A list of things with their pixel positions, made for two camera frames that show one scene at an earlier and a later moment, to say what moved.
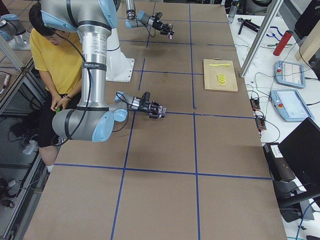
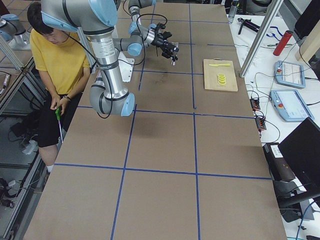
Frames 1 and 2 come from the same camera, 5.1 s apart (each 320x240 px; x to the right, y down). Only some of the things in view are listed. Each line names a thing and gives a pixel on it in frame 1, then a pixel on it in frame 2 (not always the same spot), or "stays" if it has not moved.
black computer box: [279, 169] stays
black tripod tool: [248, 23] stays
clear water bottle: [233, 11] stays
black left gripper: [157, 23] -> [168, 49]
